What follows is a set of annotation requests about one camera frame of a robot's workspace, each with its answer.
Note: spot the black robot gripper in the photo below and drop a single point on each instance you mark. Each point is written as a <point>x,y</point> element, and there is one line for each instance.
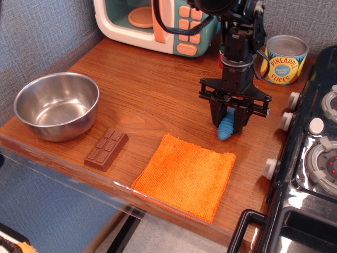
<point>235,89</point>

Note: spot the blue handled metal fork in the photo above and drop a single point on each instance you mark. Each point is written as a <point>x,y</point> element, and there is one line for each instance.
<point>226,126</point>

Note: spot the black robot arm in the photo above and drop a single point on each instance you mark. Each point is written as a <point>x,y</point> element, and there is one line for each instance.
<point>242,37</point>

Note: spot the teal toy microwave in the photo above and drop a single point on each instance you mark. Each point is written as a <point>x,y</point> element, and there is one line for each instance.
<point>134,23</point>

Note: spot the white stove knob middle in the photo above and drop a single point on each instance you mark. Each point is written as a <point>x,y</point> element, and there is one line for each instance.
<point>286,121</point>

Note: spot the white stove knob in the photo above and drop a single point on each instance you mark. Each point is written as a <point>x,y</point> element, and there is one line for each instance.
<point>269,168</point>
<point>286,121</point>
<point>293,100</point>

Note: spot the tomato sauce can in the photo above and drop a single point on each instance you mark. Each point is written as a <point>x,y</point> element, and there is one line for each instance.
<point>221,53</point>

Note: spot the white stove knob top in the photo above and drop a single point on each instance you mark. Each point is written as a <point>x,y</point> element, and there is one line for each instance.
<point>293,100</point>

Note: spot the white stove knob bottom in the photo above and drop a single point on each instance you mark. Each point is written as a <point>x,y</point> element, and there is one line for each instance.
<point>269,168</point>

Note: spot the orange cloth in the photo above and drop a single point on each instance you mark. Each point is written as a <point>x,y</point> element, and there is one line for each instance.
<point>185,177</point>

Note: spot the pineapple slices can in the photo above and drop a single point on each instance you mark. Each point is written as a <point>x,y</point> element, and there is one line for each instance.
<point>286,55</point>

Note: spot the black toy stove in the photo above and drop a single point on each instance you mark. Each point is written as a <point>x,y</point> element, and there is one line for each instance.
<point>301,203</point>

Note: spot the brown toy chocolate bar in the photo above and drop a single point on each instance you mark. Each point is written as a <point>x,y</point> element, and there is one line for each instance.
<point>107,148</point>

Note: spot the stainless steel bowl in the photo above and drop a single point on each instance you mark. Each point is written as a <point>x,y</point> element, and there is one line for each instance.
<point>58,107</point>

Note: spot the orange object at corner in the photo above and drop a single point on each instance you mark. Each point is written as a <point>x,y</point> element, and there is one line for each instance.
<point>21,247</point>

